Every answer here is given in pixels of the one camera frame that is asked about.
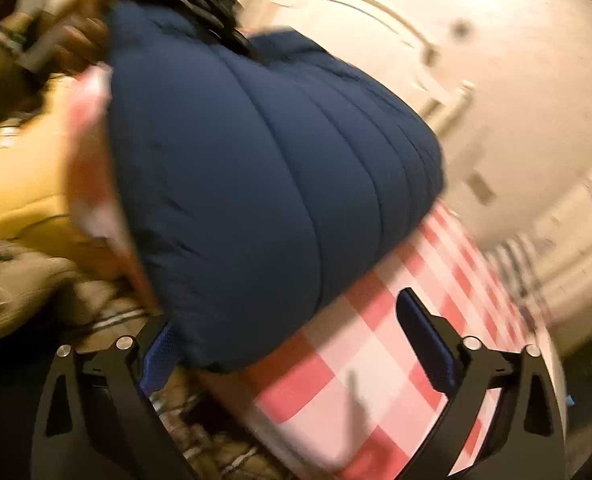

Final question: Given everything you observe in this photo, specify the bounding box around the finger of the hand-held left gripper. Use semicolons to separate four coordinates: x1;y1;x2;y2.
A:
176;0;258;58

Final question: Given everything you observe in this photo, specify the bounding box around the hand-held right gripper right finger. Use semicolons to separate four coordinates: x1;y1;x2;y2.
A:
396;287;568;480

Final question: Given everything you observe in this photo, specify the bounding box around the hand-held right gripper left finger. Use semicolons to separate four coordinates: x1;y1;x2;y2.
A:
31;317;202;480

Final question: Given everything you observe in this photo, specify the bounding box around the navy padded jacket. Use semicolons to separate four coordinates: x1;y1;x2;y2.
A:
101;0;447;375

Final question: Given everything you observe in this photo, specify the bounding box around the person's left forearm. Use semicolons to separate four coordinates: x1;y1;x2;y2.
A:
0;12;53;128

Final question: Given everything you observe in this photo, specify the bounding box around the person's left hand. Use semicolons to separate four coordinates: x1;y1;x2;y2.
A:
26;0;113;77

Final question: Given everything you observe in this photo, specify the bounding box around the pink checked bed cover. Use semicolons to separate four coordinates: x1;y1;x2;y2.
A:
65;62;568;480

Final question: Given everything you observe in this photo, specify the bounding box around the plaid blanket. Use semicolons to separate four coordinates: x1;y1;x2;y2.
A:
71;280;297;480

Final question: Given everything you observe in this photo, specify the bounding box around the beige cloth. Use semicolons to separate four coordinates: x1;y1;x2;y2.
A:
0;237;93;350

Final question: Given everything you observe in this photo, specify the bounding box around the yellow garment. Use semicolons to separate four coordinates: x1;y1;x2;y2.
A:
0;85;129;283

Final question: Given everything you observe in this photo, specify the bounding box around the brass wall plate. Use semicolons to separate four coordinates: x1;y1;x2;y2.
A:
463;170;500;207

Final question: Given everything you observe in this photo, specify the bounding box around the beaded bracelet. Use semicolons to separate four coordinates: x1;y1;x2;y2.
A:
0;27;28;59

